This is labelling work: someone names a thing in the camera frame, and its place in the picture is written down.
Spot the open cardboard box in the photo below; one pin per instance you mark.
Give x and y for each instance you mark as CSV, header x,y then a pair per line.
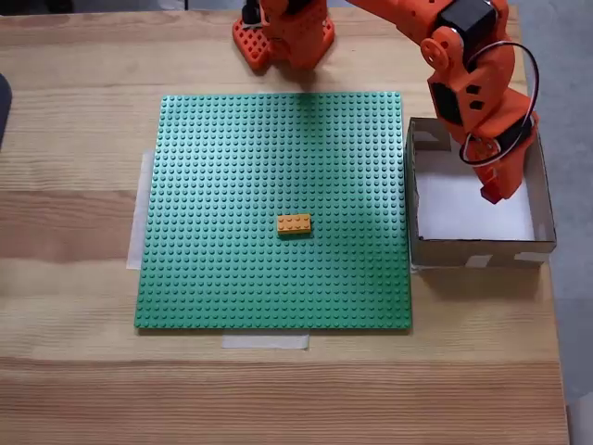
x,y
463,255

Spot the yellow lego block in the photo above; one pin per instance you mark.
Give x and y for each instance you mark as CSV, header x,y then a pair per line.
x,y
293,225

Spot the green lego baseplate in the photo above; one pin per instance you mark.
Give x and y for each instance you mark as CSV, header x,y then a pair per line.
x,y
278,162

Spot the white paper sheet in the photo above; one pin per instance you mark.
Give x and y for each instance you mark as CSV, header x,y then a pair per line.
x,y
445,208

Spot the black rounded object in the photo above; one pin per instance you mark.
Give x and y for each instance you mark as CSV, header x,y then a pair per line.
x,y
4,111

